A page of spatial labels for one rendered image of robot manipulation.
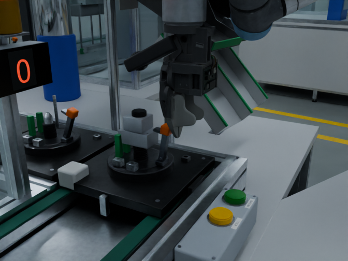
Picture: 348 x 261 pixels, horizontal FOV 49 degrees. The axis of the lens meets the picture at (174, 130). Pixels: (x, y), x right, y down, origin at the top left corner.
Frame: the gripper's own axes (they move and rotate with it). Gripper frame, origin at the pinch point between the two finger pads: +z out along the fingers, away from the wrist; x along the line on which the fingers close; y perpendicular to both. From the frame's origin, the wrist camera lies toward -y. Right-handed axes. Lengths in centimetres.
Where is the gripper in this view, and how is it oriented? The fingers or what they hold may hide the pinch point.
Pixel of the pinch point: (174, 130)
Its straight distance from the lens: 74.0
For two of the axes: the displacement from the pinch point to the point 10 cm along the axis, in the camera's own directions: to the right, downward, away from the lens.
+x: 4.7, -3.2, 8.2
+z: 0.0, 9.3, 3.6
